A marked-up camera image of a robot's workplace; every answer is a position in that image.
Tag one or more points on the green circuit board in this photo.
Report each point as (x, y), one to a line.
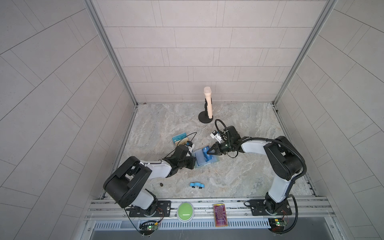
(149, 226)
(277, 225)

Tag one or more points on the right green circuit board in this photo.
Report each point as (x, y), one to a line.
(277, 225)

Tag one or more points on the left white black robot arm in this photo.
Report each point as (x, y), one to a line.
(126, 184)

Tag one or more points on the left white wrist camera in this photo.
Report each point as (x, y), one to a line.
(190, 146)

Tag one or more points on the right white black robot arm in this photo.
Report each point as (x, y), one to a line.
(287, 163)

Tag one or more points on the teal card in stand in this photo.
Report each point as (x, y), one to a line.
(179, 137)

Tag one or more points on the green round button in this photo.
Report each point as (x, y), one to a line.
(185, 212)

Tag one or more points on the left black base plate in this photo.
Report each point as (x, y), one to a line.
(161, 209)

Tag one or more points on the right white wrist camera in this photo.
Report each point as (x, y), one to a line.
(217, 136)

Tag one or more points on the blue toy car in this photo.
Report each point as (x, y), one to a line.
(197, 185)

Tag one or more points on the black round microphone stand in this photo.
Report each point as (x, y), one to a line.
(203, 116)

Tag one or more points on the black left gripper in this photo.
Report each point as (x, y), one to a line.
(191, 163)

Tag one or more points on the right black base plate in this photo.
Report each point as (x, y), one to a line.
(268, 208)

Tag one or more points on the purple patterned card box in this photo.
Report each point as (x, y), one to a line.
(220, 215)

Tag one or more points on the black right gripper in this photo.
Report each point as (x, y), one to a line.
(217, 148)

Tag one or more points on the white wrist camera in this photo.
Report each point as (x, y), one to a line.
(217, 136)
(190, 146)

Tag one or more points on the left green circuit board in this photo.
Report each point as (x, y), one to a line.
(149, 226)

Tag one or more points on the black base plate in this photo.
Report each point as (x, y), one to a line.
(268, 208)
(161, 209)

